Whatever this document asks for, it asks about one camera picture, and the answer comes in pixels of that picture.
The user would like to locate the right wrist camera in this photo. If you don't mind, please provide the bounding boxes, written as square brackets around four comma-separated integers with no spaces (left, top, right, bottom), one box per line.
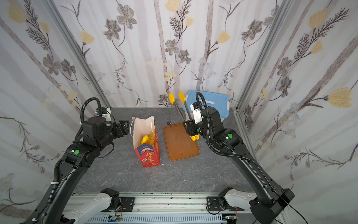
[190,102,202,124]

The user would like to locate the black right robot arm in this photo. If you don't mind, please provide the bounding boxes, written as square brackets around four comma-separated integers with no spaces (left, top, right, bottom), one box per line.
[182,91,295,224]

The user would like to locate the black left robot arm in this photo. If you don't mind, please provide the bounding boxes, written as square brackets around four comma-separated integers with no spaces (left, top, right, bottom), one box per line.
[25,97,130,224]

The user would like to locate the yellow ridged bread roll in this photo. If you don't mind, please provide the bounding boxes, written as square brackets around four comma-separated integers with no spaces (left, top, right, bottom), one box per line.
[149,132,155,145]

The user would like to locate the yellow steel kitchen tongs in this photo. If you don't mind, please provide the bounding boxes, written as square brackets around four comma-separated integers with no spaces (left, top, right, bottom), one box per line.
[168,91,200,141]

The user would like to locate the brown wooden tray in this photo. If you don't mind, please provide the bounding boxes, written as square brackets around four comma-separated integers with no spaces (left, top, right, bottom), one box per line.
[163,123,200,161]

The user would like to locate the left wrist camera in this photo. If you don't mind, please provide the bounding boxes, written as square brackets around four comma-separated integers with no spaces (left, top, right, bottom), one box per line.
[96,107,113,122]

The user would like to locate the red paper gift bag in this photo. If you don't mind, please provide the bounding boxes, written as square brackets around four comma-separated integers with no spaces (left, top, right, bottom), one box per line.
[130,115,160,168]

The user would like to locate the small yellow bread roll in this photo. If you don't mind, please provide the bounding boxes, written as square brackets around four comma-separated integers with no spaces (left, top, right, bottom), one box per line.
[140,135,149,145]

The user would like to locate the blue lid storage box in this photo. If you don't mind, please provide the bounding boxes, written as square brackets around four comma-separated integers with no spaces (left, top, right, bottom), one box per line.
[186,90,230,121]

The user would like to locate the aluminium frame rail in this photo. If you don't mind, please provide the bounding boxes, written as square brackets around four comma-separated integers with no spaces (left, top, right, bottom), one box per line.
[64,192,259,224]

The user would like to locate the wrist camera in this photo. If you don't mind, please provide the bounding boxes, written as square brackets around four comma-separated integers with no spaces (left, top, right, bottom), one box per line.
[96,107,113,122]
[190,102,202,124]

